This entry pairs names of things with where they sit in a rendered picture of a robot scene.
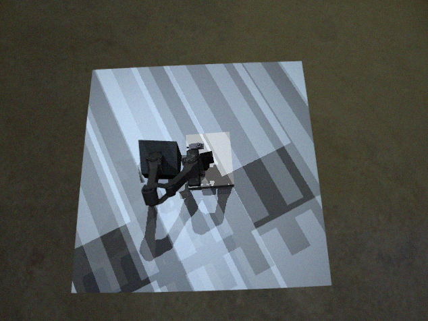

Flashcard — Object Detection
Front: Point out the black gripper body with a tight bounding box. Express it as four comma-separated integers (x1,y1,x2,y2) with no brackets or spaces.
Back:
186,149,201,187

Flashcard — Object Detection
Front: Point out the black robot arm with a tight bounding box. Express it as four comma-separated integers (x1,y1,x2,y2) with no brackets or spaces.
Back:
142,151,214,207

